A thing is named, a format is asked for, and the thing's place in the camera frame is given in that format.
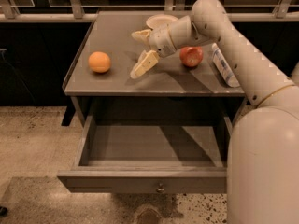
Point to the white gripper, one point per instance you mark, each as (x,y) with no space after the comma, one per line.
(159,39)

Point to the orange fruit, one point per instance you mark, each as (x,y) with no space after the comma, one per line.
(99,62)

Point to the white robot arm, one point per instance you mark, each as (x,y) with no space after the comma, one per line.
(263,153)

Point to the open grey top drawer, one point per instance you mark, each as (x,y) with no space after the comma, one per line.
(136,157)

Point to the metal drawer knob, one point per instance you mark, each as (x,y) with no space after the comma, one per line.
(160,188)

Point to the white paper bowl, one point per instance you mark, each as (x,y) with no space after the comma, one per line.
(157,20)

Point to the red apple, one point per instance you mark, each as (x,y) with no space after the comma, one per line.
(191,56)

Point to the grey cabinet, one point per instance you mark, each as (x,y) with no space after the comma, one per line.
(111,33)

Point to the metal window railing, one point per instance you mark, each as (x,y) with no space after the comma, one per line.
(85,10)

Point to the clear plastic water bottle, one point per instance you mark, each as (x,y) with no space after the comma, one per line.
(223,67)

